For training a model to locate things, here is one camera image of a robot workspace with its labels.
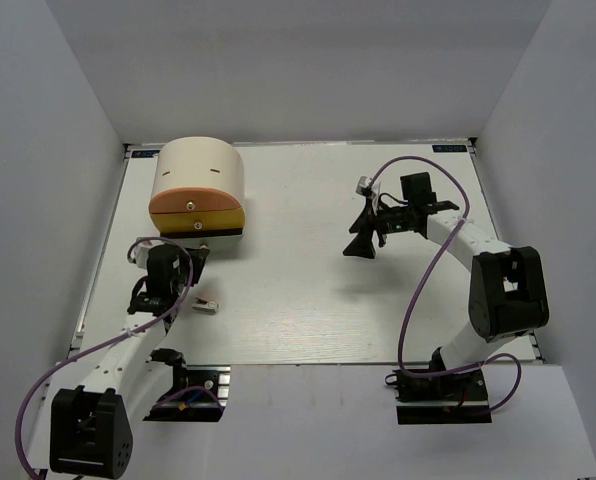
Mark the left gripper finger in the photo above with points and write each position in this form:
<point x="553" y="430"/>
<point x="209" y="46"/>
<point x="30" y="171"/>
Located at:
<point x="186" y="255"/>
<point x="198" y="259"/>

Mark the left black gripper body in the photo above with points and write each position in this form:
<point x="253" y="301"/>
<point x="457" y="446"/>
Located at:
<point x="185" y="265"/>

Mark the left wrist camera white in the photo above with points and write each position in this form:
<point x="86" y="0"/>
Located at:
<point x="138" y="252"/>

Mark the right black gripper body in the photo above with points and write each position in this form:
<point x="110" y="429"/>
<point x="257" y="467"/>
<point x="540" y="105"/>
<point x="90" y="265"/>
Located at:
<point x="394" y="219"/>

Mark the grey-green bottom drawer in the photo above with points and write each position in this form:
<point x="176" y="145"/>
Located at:
<point x="211" y="239"/>

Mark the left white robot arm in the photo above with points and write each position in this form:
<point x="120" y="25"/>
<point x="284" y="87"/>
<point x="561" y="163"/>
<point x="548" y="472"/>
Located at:
<point x="91" y="424"/>

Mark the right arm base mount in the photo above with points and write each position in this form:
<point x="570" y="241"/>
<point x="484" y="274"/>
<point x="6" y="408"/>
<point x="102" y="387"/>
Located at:
<point x="449" y="400"/>

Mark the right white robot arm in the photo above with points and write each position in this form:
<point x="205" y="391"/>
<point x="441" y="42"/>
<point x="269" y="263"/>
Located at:
<point x="507" y="295"/>

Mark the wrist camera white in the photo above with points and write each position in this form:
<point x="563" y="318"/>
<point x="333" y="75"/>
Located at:
<point x="138" y="252"/>
<point x="368" y="187"/>

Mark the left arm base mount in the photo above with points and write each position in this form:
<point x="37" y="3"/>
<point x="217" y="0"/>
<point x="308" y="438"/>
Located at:
<point x="198" y="394"/>

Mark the cream cylindrical drawer organizer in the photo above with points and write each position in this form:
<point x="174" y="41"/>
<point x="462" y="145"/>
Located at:
<point x="193" y="162"/>

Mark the pink white mini stapler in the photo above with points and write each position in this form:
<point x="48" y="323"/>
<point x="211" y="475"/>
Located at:
<point x="210" y="307"/>

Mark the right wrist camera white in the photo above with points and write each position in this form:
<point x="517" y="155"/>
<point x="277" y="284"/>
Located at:
<point x="368" y="187"/>

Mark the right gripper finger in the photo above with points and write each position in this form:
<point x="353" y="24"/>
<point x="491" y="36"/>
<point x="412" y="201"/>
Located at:
<point x="362" y="245"/>
<point x="365" y="222"/>

